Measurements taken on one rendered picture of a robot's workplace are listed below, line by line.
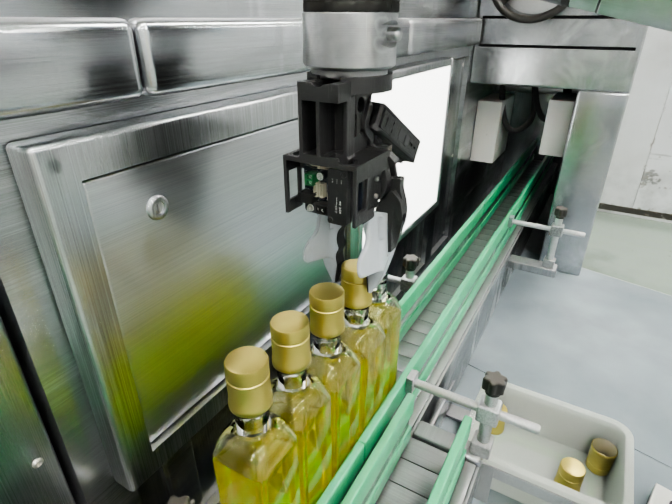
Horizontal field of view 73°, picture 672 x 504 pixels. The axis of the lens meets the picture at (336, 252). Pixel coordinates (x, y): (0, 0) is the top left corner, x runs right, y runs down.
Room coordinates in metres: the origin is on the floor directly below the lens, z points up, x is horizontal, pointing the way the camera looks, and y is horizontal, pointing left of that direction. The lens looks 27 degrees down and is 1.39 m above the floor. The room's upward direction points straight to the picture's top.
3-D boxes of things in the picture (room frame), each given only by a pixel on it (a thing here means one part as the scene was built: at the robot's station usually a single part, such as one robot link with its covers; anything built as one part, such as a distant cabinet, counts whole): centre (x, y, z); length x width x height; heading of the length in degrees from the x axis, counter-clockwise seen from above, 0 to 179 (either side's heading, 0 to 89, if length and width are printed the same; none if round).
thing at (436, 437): (0.44, -0.15, 0.85); 0.09 x 0.04 x 0.07; 60
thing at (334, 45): (0.40, -0.01, 1.37); 0.08 x 0.08 x 0.05
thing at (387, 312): (0.48, -0.05, 0.99); 0.06 x 0.06 x 0.21; 60
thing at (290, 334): (0.32, 0.04, 1.14); 0.04 x 0.04 x 0.04
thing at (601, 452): (0.48, -0.41, 0.79); 0.04 x 0.04 x 0.04
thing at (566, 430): (0.48, -0.31, 0.80); 0.22 x 0.17 x 0.09; 60
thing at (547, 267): (0.99, -0.49, 0.90); 0.17 x 0.05 x 0.22; 60
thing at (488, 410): (0.43, -0.17, 0.95); 0.17 x 0.03 x 0.12; 60
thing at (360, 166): (0.40, -0.01, 1.29); 0.09 x 0.08 x 0.12; 150
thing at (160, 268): (0.69, -0.02, 1.15); 0.90 x 0.03 x 0.34; 150
